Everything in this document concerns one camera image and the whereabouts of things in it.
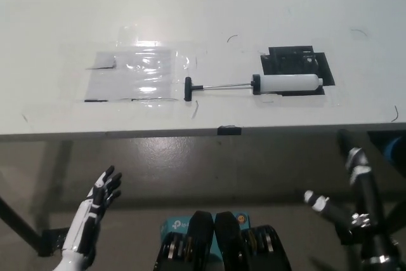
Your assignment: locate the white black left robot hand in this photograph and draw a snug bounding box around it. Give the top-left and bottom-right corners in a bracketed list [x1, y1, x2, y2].
[61, 165, 123, 255]

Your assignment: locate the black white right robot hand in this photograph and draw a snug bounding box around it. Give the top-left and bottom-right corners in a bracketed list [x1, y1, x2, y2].
[303, 128, 398, 254]

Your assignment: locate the white air pump black handle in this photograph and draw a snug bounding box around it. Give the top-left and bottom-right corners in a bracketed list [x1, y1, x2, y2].
[183, 73, 324, 103]

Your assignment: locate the black floor foot plate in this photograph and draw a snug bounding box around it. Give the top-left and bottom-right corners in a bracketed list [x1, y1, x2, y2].
[37, 228, 69, 258]
[340, 229, 354, 247]

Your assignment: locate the blue round object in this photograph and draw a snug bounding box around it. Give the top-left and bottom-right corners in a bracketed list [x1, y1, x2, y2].
[383, 136, 406, 166]

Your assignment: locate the black table leg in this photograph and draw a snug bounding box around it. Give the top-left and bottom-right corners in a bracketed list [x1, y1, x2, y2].
[0, 195, 44, 244]

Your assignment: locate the teal router box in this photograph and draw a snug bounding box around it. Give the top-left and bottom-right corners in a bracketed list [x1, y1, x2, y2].
[159, 211, 252, 258]

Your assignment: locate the black tape strip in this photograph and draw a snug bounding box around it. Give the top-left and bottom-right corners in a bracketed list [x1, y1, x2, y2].
[218, 124, 243, 136]

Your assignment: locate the clear plastic sheet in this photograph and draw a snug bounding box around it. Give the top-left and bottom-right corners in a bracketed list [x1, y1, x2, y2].
[84, 49, 179, 103]

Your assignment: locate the black pump holder fixture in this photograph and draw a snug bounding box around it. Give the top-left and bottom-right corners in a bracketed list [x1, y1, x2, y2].
[259, 45, 336, 96]

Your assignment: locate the transparent plastic film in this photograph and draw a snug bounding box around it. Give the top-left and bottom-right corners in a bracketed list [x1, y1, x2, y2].
[60, 24, 199, 109]

